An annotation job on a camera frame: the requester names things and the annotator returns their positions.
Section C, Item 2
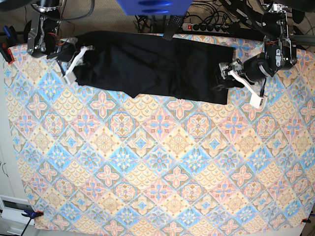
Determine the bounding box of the red black left clamp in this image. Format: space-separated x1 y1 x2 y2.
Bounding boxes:
0 26 14 64

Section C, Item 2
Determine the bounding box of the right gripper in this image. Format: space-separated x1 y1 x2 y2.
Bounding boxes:
58 38 95 84

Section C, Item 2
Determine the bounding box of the black mesh strap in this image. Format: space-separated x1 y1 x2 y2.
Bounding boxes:
161 15 183 42

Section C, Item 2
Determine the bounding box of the orange black table clamp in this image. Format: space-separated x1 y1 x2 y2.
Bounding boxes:
21 210 44 219

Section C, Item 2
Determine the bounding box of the patterned tablecloth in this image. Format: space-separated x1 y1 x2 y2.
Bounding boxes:
1 45 315 236

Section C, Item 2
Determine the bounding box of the black T-shirt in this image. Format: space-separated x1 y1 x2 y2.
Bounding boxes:
74 31 234 105

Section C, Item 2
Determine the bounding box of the orange right table clamp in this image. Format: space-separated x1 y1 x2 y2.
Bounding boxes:
302 218 311 223

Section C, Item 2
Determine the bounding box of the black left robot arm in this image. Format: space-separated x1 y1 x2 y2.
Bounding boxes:
217 0 297 108

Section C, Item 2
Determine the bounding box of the white power strip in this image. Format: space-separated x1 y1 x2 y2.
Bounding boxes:
182 23 230 33

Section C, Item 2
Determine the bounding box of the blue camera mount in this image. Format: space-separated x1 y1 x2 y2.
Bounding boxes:
117 0 192 16

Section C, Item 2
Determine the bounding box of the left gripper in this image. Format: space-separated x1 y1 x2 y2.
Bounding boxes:
213 59 267 108

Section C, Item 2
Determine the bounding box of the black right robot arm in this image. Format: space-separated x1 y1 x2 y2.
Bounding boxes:
25 0 95 85

